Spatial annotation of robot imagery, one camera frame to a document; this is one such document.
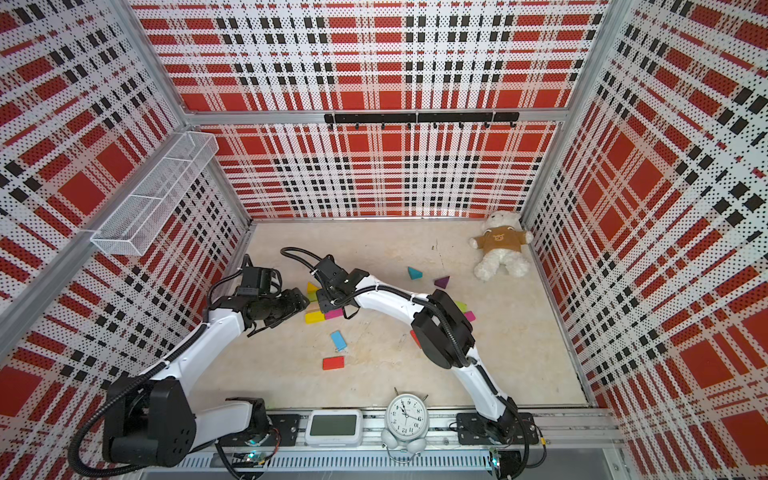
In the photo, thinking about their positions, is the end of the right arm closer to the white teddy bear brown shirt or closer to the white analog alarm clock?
the white analog alarm clock

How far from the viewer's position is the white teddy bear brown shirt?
39.3 inches

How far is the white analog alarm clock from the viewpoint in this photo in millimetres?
701

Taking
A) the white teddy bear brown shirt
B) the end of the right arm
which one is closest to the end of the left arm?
the end of the right arm
